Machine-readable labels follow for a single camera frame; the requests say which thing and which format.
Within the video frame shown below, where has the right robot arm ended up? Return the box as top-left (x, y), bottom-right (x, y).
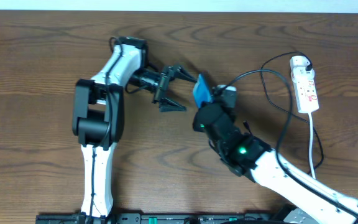
top-left (193, 93), bottom-right (358, 223)

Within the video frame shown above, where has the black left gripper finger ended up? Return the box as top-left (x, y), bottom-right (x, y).
top-left (159, 98), bottom-right (186, 112)
top-left (173, 64), bottom-right (197, 83)

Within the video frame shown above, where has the white power strip cord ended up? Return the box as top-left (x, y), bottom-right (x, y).
top-left (307, 112), bottom-right (317, 180)

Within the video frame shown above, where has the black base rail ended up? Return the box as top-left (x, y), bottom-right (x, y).
top-left (35, 212), bottom-right (323, 224)

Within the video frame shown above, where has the blue screen smartphone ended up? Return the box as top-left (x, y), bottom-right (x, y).
top-left (193, 73), bottom-right (213, 109)

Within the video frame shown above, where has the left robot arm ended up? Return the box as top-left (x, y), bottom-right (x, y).
top-left (72, 37), bottom-right (196, 223)

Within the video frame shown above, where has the white power strip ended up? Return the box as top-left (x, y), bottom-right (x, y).
top-left (290, 55), bottom-right (319, 114)

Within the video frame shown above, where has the black charger cable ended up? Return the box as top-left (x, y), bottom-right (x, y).
top-left (242, 51), bottom-right (324, 175)

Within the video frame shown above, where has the black usb charger plug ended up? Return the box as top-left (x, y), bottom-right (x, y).
top-left (306, 62), bottom-right (313, 71)

